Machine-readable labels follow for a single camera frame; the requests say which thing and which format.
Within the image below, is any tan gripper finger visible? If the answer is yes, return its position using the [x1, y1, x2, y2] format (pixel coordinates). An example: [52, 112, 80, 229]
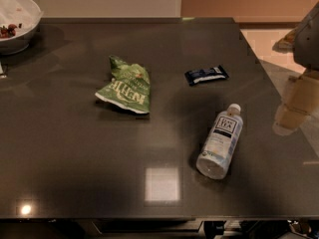
[272, 104, 308, 136]

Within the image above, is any blue label plastic bottle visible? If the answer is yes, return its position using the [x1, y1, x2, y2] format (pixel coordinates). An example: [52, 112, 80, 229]
[196, 104, 243, 179]

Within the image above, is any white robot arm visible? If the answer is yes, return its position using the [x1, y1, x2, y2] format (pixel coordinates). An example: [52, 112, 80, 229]
[272, 3, 319, 135]

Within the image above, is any green jalapeno chip bag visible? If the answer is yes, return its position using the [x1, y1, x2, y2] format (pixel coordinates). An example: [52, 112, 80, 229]
[95, 56, 151, 115]

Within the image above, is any dark blue snack bar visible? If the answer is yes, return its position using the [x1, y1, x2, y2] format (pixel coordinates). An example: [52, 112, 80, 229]
[184, 65, 229, 86]

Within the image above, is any white bowl with fruit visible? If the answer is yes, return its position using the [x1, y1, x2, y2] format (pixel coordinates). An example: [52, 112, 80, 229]
[0, 0, 43, 55]

